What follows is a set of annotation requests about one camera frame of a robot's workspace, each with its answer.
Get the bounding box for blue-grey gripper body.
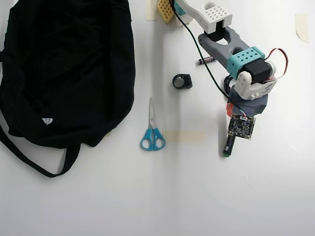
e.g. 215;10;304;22
228;87;268;116

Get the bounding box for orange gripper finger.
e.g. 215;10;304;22
225;102;236;118

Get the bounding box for green capped black marker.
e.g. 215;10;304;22
222;134;236;158

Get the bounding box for black fabric bag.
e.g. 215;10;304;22
0;0;137;178

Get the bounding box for long masking tape strip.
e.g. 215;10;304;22
163;130;207;145

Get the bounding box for black AAA battery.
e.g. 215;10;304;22
197;56;215;66

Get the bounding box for torn masking tape piece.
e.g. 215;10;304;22
294;13;310;44

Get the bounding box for yellow perforated block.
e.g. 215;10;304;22
157;0;175;25

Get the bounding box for narrow masking tape strip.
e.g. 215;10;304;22
146;0;158;21

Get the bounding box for bare camera circuit board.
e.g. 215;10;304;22
226;113;256;141

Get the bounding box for coiled black USB cable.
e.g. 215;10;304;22
222;75;234;98

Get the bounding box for black plastic ring clip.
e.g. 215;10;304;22
171;73;193;90

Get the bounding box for red white servo wires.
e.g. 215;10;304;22
264;48;289;82

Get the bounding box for black camera cable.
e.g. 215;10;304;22
172;2;244;116

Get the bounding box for blue handled scissors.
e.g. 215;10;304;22
140;97;166;151

